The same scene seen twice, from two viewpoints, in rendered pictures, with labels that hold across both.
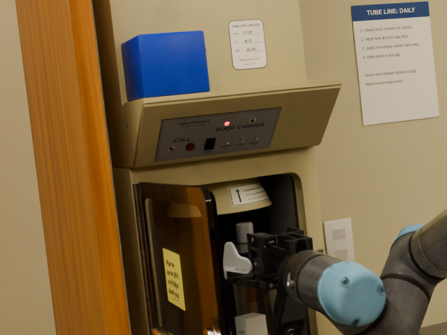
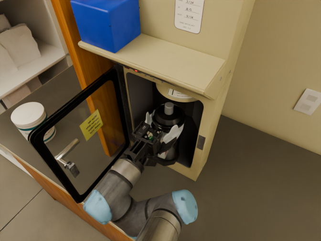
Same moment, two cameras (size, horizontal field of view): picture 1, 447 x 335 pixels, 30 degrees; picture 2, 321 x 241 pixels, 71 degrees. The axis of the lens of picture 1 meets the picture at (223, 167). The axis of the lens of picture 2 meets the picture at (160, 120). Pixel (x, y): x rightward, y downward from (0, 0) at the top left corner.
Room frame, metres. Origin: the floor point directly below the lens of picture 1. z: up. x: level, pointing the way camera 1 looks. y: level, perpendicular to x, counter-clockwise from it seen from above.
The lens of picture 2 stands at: (1.04, -0.39, 1.78)
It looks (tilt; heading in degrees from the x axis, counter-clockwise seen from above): 49 degrees down; 53
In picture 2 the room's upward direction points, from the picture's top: straight up
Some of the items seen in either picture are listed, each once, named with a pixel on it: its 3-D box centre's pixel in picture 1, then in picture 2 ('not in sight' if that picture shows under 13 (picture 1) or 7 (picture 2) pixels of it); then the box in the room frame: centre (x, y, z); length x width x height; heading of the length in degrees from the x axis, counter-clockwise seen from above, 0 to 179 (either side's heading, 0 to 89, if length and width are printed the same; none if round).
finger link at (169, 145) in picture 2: not in sight; (163, 143); (1.28, -0.09, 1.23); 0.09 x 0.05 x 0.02; 177
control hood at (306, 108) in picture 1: (235, 123); (149, 69); (1.28, -0.03, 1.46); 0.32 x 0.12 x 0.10; 111
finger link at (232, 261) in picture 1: (231, 260); (148, 118); (1.29, 0.00, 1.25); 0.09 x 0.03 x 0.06; 46
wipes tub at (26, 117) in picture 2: not in sight; (35, 123); (0.98, 0.46, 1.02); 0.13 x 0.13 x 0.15
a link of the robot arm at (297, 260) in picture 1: (310, 278); (125, 171); (1.14, -0.10, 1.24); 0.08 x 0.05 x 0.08; 111
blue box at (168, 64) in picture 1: (164, 67); (108, 18); (1.24, 0.07, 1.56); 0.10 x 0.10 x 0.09; 21
